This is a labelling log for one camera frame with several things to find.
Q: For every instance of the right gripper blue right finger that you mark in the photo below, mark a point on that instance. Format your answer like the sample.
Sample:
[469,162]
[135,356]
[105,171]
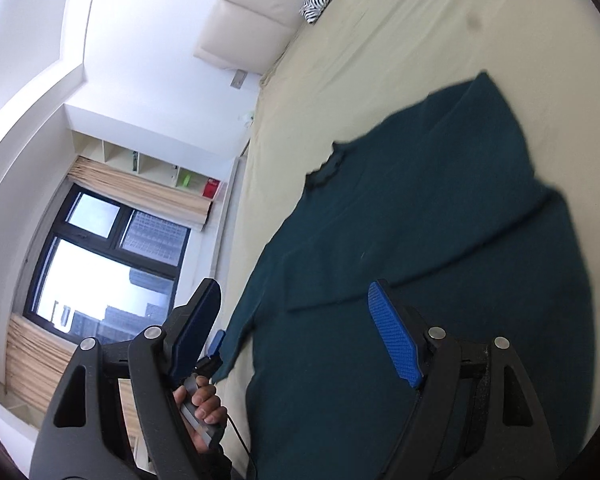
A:
[476,414]

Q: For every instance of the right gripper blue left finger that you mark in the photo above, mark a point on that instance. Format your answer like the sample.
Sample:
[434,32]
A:
[84,435]

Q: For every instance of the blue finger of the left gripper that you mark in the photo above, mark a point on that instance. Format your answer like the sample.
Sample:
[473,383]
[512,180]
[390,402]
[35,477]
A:
[215,345]

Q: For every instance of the dark green knit sweater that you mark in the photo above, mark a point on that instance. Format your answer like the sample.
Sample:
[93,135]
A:
[441,201]

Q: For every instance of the person's left hand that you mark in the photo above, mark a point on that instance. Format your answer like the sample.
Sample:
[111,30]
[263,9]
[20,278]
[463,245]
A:
[208,408]

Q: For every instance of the white window sill bench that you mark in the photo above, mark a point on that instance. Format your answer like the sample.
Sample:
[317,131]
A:
[225,227]

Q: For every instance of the black framed window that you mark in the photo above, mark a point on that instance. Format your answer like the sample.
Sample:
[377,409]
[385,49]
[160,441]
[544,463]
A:
[106,270]

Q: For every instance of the red storage box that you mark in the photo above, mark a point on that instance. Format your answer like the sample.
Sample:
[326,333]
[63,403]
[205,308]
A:
[211,187]

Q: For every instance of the beige curtain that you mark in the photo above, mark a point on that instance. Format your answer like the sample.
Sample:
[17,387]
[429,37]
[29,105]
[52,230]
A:
[140,193]

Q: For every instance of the beige bed with sheet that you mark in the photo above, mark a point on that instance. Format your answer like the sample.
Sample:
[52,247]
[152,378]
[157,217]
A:
[365,60]

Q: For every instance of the cream padded headboard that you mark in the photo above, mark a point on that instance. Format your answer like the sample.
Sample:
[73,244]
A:
[248,35]

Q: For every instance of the white wall shelf unit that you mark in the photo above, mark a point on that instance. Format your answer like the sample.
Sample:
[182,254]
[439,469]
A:
[134,162]

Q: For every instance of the grey wall switch panel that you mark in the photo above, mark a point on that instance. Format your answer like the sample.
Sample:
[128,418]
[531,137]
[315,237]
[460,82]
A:
[238,79]

